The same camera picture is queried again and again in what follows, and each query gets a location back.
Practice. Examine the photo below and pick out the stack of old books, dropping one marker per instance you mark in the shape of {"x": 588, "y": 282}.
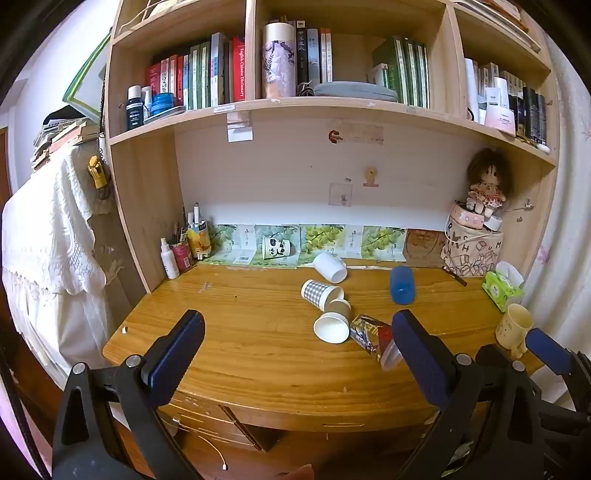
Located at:
{"x": 60, "y": 136}

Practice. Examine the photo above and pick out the stack of flat books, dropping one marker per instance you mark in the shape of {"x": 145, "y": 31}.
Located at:
{"x": 505, "y": 18}

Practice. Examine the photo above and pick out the plain white paper cup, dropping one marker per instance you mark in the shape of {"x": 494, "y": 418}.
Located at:
{"x": 330, "y": 268}

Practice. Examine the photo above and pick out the brown paper cup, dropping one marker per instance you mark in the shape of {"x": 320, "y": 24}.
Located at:
{"x": 340, "y": 308}

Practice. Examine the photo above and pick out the white spray bottle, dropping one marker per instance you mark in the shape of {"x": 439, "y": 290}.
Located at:
{"x": 169, "y": 259}

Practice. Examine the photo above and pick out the blue lidded jar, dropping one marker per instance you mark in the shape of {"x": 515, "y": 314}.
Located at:
{"x": 161, "y": 102}

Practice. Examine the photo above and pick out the row of grape print cartons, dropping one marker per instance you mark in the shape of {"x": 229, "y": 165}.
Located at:
{"x": 322, "y": 237}

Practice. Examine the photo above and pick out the green framed picture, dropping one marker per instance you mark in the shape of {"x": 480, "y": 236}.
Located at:
{"x": 87, "y": 78}

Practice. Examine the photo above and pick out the brown haired rag doll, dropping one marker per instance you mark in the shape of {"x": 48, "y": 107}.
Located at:
{"x": 487, "y": 180}

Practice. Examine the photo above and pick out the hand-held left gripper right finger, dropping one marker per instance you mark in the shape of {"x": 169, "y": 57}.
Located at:
{"x": 422, "y": 360}

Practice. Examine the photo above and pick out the printed glossy cup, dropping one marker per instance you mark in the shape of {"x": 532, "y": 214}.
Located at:
{"x": 368, "y": 336}

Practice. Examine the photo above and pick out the brown printed carton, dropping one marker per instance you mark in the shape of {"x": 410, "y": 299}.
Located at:
{"x": 422, "y": 248}

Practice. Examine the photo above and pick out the row of mixed books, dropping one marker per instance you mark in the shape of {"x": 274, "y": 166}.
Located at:
{"x": 203, "y": 74}

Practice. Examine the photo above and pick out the checked paper cup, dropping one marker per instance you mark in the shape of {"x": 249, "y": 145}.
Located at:
{"x": 318, "y": 293}

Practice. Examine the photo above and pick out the panda print mug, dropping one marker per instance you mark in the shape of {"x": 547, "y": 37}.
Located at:
{"x": 275, "y": 248}

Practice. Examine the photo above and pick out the wooden desk drawer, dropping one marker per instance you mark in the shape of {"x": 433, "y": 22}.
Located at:
{"x": 207, "y": 417}

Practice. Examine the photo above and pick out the blue plastic cup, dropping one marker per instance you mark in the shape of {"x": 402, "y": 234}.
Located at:
{"x": 401, "y": 285}

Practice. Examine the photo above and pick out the white charger plug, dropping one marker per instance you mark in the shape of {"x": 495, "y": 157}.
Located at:
{"x": 494, "y": 224}

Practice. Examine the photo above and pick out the wooden wall clip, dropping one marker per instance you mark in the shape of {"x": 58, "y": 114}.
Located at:
{"x": 371, "y": 178}

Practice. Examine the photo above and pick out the black pen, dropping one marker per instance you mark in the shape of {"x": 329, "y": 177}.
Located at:
{"x": 455, "y": 275}

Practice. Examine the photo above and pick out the printed fabric bag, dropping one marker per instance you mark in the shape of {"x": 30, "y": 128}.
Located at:
{"x": 472, "y": 254}

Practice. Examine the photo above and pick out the small white bottle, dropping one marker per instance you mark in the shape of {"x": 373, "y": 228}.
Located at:
{"x": 147, "y": 99}

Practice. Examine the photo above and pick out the yellow carton pen holder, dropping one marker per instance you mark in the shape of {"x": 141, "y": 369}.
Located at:
{"x": 200, "y": 240}

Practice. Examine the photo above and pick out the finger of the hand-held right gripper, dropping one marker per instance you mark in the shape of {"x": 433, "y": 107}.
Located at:
{"x": 491, "y": 353}
{"x": 549, "y": 350}

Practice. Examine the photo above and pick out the floral print cylinder tube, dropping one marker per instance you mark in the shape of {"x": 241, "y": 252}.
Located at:
{"x": 278, "y": 60}

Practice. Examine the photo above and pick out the row of cosmetic bottles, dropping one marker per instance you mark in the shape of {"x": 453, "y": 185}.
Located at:
{"x": 508, "y": 104}

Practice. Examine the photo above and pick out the dark bottle white label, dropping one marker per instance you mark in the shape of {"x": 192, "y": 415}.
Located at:
{"x": 134, "y": 110}

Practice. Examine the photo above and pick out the pink round box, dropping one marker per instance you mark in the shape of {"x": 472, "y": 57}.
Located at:
{"x": 467, "y": 215}

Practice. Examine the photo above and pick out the clear wall sticker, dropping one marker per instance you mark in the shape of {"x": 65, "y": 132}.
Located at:
{"x": 341, "y": 194}

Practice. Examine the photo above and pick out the grey oval case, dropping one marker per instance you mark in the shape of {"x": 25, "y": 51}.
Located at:
{"x": 355, "y": 90}

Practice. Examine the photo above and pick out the row of dark spined books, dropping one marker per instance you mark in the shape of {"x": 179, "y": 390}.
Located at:
{"x": 314, "y": 53}

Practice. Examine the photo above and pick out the white lace cloth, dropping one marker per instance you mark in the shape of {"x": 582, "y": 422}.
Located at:
{"x": 51, "y": 240}

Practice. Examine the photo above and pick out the cream ceramic mug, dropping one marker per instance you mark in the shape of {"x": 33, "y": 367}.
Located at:
{"x": 512, "y": 328}

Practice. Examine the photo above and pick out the white floral curtain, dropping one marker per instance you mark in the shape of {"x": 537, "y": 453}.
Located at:
{"x": 568, "y": 221}

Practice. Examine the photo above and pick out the yellow toy figure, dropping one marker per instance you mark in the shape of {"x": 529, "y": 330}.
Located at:
{"x": 95, "y": 172}

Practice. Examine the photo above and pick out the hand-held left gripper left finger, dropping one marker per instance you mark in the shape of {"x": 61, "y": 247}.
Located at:
{"x": 178, "y": 355}

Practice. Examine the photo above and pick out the row of green books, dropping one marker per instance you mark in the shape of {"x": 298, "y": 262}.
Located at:
{"x": 406, "y": 69}

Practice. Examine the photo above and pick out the green tissue packet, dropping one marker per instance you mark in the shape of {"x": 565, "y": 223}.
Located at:
{"x": 502, "y": 288}

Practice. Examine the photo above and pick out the brown wall sticker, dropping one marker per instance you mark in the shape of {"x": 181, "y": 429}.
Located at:
{"x": 335, "y": 136}

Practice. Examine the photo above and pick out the white paper cup wide rim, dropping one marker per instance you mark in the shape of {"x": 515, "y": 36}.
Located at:
{"x": 331, "y": 327}

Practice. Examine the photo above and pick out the wooden bookshelf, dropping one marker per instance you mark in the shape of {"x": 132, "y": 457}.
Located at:
{"x": 138, "y": 203}

